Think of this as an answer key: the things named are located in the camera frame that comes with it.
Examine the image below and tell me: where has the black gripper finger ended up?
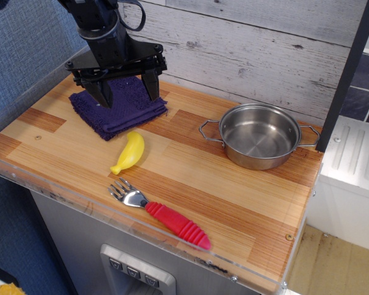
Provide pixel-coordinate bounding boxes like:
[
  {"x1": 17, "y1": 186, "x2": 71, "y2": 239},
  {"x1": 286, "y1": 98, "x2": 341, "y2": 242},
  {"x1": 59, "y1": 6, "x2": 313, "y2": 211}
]
[
  {"x1": 141, "y1": 71, "x2": 160, "y2": 101},
  {"x1": 81, "y1": 79, "x2": 113, "y2": 108}
]

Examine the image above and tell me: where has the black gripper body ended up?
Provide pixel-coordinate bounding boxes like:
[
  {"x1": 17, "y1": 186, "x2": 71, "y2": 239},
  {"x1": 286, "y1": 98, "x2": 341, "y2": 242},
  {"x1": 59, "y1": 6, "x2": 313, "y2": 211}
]
[{"x1": 65, "y1": 21, "x2": 167, "y2": 85}]

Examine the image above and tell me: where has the yellow toy banana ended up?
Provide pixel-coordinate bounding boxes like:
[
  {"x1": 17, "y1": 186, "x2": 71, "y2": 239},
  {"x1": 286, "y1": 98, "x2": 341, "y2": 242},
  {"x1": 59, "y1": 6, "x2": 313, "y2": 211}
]
[{"x1": 110, "y1": 132, "x2": 145, "y2": 175}]

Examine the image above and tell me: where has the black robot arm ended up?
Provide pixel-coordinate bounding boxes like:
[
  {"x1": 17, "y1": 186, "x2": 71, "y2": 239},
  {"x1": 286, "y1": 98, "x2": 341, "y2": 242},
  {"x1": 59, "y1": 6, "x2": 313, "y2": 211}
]
[{"x1": 60, "y1": 1, "x2": 167, "y2": 108}]

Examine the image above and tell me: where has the folded purple cloth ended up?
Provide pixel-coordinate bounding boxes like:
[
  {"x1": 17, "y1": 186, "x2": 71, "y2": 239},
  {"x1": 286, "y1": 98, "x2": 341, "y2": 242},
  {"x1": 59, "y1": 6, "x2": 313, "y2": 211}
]
[{"x1": 69, "y1": 77, "x2": 167, "y2": 141}]

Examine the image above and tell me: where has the yellow object bottom corner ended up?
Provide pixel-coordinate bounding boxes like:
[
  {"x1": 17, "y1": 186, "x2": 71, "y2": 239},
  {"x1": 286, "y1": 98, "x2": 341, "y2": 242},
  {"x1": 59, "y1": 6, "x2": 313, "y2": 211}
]
[{"x1": 0, "y1": 283, "x2": 26, "y2": 295}]

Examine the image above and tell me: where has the stainless steel pot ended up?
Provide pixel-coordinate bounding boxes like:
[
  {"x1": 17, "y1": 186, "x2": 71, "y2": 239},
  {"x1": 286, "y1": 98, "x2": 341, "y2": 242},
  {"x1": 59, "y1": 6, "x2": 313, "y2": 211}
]
[{"x1": 199, "y1": 103, "x2": 320, "y2": 170}]

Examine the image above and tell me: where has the silver toy fridge cabinet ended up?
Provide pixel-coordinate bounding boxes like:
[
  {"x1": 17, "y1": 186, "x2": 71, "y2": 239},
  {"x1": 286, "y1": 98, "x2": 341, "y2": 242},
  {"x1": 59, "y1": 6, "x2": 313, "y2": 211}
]
[{"x1": 31, "y1": 192, "x2": 255, "y2": 294}]

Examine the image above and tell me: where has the white toy sink unit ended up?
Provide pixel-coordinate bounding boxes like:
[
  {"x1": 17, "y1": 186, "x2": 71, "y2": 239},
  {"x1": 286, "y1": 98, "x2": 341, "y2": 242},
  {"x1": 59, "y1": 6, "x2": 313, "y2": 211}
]
[{"x1": 307, "y1": 116, "x2": 369, "y2": 249}]

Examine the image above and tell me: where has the fork with red handle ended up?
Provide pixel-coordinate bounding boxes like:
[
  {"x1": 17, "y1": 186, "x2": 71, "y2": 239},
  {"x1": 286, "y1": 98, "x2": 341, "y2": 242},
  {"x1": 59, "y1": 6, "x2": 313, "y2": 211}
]
[{"x1": 108, "y1": 178, "x2": 212, "y2": 250}]

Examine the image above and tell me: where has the black vertical post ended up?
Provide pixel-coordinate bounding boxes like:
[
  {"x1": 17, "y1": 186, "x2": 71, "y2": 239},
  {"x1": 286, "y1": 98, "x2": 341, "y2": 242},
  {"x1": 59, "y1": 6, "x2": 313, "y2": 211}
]
[{"x1": 315, "y1": 1, "x2": 369, "y2": 152}]

